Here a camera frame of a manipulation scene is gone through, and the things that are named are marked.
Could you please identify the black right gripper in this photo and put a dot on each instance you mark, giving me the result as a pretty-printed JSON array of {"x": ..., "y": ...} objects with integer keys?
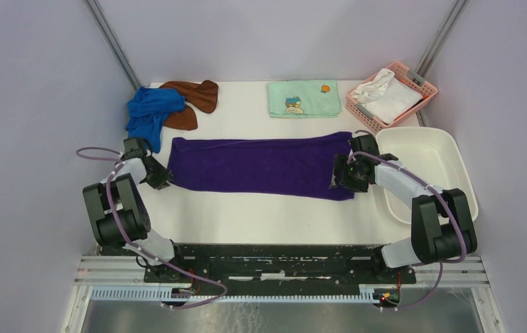
[{"x": 340, "y": 163}]

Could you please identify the blue towel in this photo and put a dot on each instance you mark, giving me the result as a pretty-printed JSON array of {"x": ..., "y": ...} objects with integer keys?
[{"x": 149, "y": 109}]

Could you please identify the white cloth in basket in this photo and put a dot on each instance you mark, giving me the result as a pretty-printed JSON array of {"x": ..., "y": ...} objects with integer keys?
[{"x": 385, "y": 97}]

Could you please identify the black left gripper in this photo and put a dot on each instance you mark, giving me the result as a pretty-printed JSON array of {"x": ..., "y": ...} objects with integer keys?
[{"x": 160, "y": 182}]

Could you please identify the white slotted cable duct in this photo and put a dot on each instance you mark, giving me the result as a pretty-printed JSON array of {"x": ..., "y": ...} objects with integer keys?
[{"x": 166, "y": 294}]

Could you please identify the purple towel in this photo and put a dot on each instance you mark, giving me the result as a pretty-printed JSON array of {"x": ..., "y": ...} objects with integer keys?
[{"x": 292, "y": 167}]

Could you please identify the aluminium frame rail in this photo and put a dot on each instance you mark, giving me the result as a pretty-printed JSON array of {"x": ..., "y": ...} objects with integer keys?
[{"x": 123, "y": 271}]

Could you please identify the brown towel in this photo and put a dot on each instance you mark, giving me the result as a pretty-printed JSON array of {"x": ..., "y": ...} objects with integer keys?
[{"x": 202, "y": 96}]

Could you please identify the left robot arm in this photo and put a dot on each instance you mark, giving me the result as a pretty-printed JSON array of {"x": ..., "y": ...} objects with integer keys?
[{"x": 116, "y": 211}]

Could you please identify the white plastic tub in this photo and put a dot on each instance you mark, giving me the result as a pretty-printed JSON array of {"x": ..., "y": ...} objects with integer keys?
[{"x": 431, "y": 154}]

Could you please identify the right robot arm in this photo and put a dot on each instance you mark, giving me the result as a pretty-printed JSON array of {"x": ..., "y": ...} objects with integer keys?
[{"x": 442, "y": 228}]

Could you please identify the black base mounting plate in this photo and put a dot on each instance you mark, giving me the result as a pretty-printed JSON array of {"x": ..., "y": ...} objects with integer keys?
[{"x": 271, "y": 270}]

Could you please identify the mint green cartoon towel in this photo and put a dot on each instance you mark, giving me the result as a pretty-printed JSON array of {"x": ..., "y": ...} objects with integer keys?
[{"x": 303, "y": 99}]

